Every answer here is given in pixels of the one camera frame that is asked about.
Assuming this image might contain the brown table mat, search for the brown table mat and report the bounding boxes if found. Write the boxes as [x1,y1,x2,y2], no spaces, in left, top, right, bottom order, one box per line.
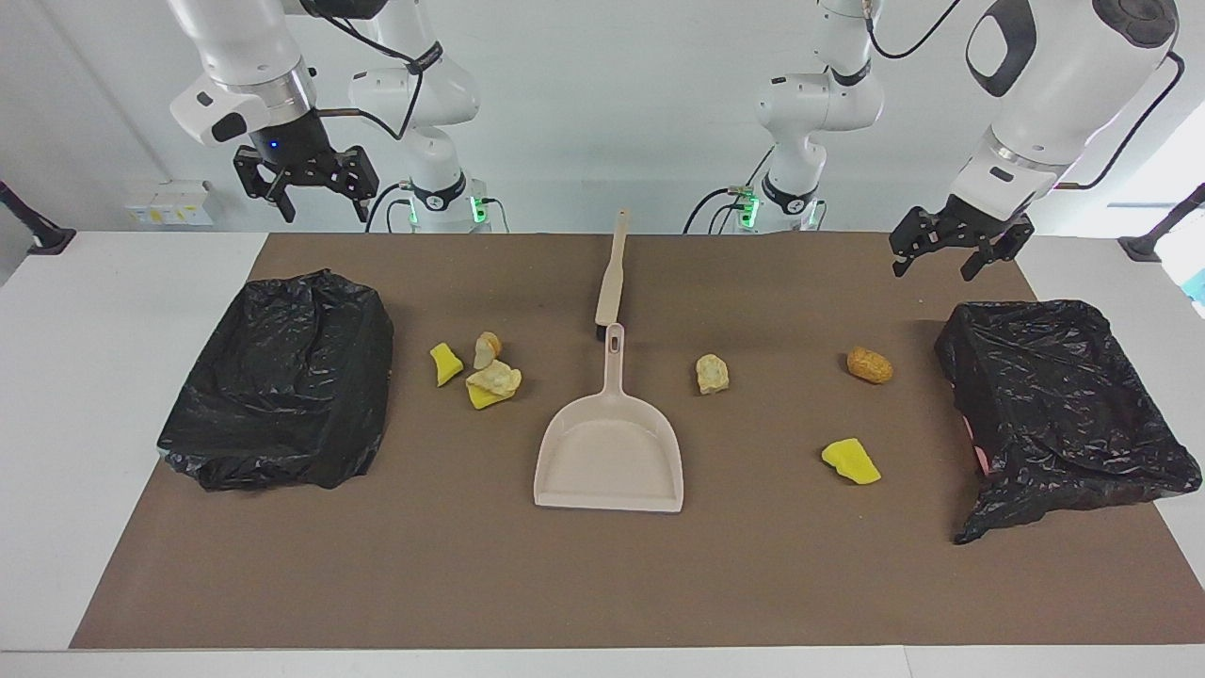
[71,233,1205,651]

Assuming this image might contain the black camera stand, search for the black camera stand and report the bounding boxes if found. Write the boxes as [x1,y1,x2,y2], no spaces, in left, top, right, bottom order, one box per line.
[1118,184,1205,263]
[0,179,76,255]

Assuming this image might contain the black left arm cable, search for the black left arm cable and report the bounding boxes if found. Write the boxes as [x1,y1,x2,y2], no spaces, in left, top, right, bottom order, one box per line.
[864,0,1187,191]

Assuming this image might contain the black base cable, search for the black base cable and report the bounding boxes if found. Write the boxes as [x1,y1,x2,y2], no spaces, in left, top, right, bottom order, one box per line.
[365,182,415,234]
[683,155,775,234]

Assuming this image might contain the beige plastic dustpan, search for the beige plastic dustpan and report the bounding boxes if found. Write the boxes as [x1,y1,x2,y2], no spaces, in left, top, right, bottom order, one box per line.
[533,322,685,514]

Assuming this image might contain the brown fried croquette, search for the brown fried croquette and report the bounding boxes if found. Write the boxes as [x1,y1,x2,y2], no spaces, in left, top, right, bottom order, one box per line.
[845,347,894,385]

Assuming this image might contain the beige hand brush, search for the beige hand brush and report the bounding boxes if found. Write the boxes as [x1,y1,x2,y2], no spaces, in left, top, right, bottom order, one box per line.
[595,209,632,342]

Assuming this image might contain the black plastic trash bag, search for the black plastic trash bag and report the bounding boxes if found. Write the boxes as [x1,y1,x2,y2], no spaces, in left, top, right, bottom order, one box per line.
[157,268,394,492]
[934,299,1203,546]

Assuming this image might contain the white wall socket box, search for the white wall socket box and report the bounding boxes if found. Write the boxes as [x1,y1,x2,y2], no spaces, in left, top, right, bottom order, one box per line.
[125,181,213,227]

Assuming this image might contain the large yellow sponge piece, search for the large yellow sponge piece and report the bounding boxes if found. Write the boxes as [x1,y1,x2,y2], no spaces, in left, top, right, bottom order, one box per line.
[821,438,883,486]

